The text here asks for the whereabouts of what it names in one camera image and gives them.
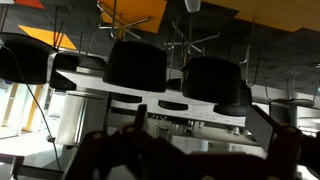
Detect long white rectangular table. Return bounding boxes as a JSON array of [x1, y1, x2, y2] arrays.
[[55, 68, 268, 130]]

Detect white kitchen counter cabinets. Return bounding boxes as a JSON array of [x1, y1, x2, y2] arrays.
[[109, 113, 268, 158]]

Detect thin dark hanging cable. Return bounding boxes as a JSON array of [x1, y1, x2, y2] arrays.
[[0, 44, 63, 172]]

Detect stainless steel fridge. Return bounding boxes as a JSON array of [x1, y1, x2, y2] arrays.
[[55, 92, 88, 148]]

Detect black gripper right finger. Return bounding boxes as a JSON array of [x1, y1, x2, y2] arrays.
[[245, 104, 320, 180]]

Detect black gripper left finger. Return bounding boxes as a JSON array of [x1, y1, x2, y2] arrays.
[[60, 103, 188, 180]]

